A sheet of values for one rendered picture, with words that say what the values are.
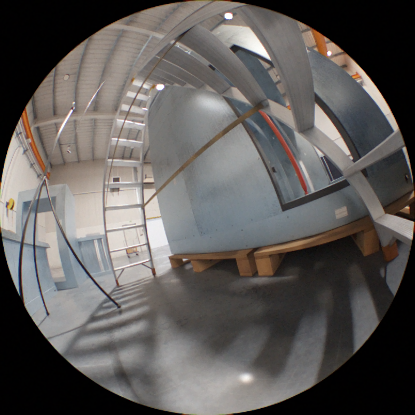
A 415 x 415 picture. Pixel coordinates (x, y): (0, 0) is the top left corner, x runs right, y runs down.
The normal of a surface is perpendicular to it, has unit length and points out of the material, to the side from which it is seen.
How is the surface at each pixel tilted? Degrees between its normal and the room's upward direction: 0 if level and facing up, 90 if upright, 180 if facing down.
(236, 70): 180
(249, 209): 90
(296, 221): 90
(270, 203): 90
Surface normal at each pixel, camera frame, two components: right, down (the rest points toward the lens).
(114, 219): 0.64, -0.31
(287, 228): -0.71, 0.11
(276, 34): 0.29, 0.95
